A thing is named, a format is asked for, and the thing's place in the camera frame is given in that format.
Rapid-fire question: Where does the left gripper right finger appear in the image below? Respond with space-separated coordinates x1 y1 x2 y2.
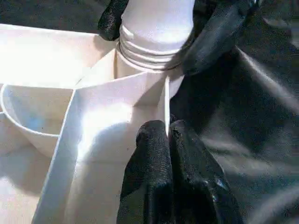
169 119 245 224

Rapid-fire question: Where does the white plastic table top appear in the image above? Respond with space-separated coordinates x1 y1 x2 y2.
0 23 185 224

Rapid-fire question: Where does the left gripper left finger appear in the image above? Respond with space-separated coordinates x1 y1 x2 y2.
116 119 173 224

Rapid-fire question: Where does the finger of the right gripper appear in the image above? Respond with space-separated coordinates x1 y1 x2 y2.
180 0 252 77
97 0 129 42

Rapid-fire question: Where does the white plastic table leg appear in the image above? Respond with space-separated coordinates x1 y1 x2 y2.
115 0 195 70

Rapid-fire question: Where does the black work mat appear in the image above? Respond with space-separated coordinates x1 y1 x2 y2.
0 0 299 224

